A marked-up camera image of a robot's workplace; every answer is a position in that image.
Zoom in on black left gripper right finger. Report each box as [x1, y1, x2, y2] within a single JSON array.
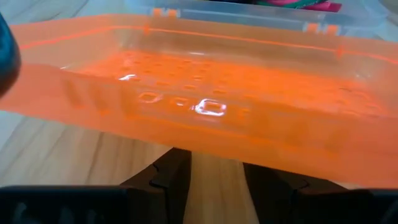
[[243, 163, 398, 224]]

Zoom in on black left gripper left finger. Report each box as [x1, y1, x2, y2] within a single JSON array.
[[0, 148, 192, 224]]

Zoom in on pink highlighter pen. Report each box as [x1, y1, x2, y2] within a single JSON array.
[[270, 0, 343, 12]]

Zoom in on clear plastic supply box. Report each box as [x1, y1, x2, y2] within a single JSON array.
[[124, 0, 389, 35]]

